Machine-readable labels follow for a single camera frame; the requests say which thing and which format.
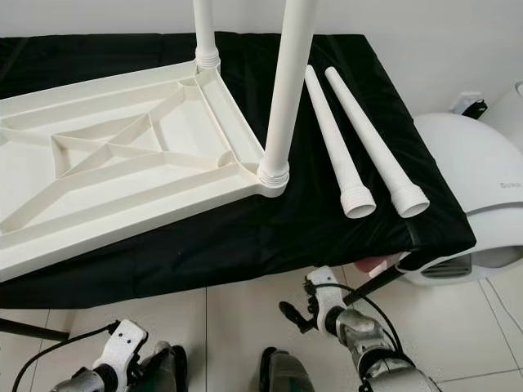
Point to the wall socket with black plug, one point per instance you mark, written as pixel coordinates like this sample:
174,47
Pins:
470,104

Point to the black metal bench leg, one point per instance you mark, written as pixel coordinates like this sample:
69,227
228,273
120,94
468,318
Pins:
374,287
33,330

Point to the white boxy appliance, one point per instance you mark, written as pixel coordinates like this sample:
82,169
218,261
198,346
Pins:
505,106

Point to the small pink object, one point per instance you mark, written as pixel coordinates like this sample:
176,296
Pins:
374,264

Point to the white ribbed plastic table top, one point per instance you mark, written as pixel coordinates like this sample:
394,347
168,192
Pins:
41,180

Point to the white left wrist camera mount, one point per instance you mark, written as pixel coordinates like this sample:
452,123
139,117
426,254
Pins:
127,343

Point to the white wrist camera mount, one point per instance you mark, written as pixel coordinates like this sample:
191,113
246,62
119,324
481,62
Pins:
324,282
127,343

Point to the silver robot leg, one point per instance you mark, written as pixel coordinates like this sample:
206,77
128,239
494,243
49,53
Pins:
167,369
294,376

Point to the silver robot left leg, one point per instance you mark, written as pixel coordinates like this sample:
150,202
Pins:
167,369

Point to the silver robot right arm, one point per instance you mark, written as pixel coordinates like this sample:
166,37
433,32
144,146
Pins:
384,359

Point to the silver robot right leg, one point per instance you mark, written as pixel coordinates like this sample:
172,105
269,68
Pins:
294,376

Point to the black quilted bench cover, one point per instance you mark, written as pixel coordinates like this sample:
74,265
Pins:
335,245

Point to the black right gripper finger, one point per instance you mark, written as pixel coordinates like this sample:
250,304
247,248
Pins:
294,315

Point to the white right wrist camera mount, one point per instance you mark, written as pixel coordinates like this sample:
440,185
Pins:
324,282

